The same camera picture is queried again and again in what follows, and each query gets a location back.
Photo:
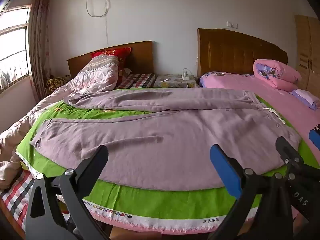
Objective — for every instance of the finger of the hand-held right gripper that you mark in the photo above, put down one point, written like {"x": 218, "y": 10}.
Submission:
{"x": 315, "y": 137}
{"x": 285, "y": 147}

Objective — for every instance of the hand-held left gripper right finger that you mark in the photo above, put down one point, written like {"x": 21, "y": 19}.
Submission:
{"x": 226, "y": 170}

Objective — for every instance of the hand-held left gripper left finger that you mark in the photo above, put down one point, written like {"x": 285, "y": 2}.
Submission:
{"x": 96, "y": 160}

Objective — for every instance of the purple pants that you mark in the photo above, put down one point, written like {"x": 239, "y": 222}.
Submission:
{"x": 162, "y": 140}

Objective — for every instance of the folded purple white cloth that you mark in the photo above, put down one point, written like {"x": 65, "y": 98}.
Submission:
{"x": 306, "y": 97}

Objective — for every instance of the pink bed sheet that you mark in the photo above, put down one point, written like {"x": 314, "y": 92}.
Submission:
{"x": 275, "y": 97}

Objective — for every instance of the green printed blanket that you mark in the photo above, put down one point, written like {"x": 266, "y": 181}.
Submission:
{"x": 150, "y": 200}

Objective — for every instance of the folded pink quilt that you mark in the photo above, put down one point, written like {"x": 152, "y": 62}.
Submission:
{"x": 282, "y": 72}

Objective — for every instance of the wooden wardrobe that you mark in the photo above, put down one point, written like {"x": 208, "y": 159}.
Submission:
{"x": 307, "y": 55}

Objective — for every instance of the pink white patterned quilt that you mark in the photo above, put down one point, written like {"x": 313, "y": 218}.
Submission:
{"x": 95, "y": 75}

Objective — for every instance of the yellow black plush blanket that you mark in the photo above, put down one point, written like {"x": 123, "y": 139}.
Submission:
{"x": 56, "y": 82}

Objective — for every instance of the purple printed pillow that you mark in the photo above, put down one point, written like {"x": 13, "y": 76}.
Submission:
{"x": 212, "y": 76}

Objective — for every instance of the white power strip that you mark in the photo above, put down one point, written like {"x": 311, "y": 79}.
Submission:
{"x": 185, "y": 76}

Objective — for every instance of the nightstand with printed cloth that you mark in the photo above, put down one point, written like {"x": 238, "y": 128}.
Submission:
{"x": 172, "y": 82}

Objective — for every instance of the ribbed wooden headboard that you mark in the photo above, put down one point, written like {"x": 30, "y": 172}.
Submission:
{"x": 230, "y": 52}

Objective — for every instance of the red pillow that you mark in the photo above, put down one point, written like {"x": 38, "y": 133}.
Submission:
{"x": 117, "y": 52}

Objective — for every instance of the plain wooden headboard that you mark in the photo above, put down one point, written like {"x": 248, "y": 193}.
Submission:
{"x": 142, "y": 57}

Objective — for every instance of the patterned curtain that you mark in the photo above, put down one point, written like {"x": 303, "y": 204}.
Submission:
{"x": 40, "y": 42}

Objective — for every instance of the barred window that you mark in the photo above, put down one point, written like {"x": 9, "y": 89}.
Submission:
{"x": 12, "y": 55}

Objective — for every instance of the white wall socket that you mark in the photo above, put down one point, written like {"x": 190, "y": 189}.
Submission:
{"x": 232, "y": 24}

